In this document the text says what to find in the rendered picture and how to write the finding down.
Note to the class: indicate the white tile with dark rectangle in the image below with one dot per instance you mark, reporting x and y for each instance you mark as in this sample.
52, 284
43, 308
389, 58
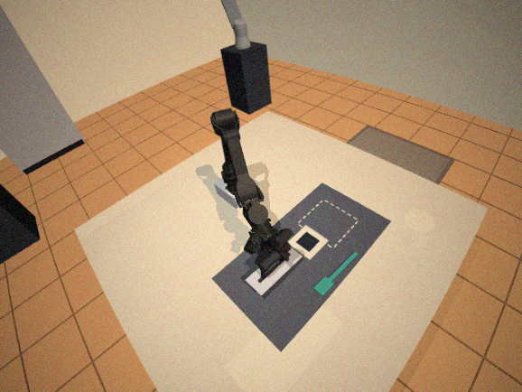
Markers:
308, 242

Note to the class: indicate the teal flat trowel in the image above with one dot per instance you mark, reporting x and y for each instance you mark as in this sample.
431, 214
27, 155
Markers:
326, 283

